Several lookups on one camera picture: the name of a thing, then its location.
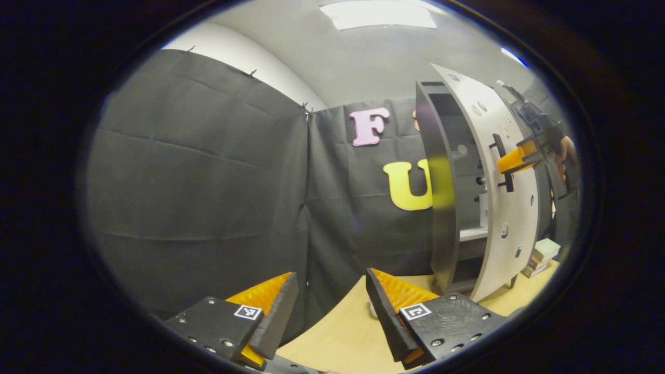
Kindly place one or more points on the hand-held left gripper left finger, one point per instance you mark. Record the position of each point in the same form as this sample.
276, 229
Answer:
278, 317

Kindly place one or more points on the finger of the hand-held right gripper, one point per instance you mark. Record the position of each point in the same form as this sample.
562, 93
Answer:
514, 160

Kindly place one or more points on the narrow ceiling light panel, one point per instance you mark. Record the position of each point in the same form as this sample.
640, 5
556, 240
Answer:
514, 56

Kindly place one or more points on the black backdrop cloth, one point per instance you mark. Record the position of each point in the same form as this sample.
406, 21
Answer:
197, 182

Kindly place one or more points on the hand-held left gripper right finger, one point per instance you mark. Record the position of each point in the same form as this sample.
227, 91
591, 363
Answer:
387, 322

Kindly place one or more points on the grey cabinet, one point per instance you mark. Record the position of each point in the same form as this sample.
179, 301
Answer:
441, 234

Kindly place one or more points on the wide ceiling light panel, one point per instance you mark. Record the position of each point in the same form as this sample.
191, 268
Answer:
379, 14

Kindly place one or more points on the white cabinet shelf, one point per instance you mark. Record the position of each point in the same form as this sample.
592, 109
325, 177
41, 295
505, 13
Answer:
473, 234

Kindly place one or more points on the grey book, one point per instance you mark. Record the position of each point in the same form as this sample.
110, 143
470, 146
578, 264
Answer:
531, 271

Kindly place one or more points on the green cover book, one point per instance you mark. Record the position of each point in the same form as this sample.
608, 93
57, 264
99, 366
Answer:
548, 249

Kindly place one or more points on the brown book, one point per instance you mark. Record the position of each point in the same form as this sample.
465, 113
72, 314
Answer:
535, 262

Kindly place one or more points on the beige cabinet door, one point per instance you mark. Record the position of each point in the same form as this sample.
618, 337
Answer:
514, 223

